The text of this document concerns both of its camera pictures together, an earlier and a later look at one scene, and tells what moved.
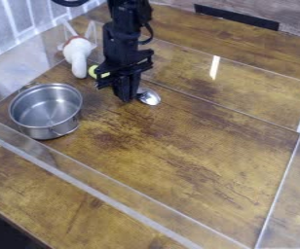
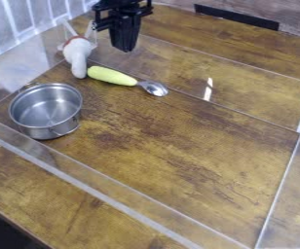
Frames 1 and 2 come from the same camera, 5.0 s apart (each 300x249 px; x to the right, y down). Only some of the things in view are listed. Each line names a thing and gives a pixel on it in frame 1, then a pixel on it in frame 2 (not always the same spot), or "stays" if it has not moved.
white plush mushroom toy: [76, 50] stays
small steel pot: [46, 110] stays
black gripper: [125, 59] → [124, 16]
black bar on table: [237, 17] stays
